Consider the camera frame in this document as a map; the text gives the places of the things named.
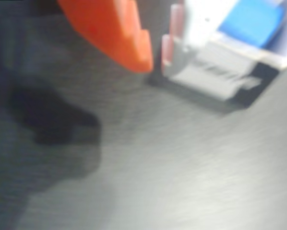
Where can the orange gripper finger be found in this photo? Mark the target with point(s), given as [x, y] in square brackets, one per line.
[114, 31]

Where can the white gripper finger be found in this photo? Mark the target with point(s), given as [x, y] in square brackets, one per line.
[196, 24]

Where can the blue cube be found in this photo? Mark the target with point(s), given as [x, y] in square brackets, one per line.
[254, 21]

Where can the white cardboard box black label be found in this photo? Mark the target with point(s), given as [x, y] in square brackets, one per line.
[218, 72]

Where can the dark grey felt mat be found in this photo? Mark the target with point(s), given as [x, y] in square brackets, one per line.
[182, 167]

